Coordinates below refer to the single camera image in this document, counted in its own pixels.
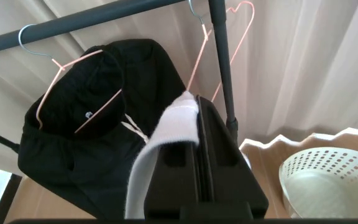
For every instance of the pink clothes hanger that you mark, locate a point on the pink clothes hanger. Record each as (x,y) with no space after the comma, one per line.
(197,60)
(46,95)

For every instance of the white garment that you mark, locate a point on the white garment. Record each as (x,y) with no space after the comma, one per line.
(176,124)

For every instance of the white laundry basket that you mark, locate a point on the white laundry basket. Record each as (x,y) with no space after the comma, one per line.
(328,186)

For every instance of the black shorts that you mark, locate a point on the black shorts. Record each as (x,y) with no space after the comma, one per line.
(73,161)

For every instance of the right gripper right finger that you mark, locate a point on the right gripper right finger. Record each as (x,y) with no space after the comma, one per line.
(241,186)

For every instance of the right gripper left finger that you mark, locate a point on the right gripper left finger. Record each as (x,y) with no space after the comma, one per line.
(172,186)

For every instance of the black clothes rack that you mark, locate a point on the black clothes rack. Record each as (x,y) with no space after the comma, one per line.
(222,62)

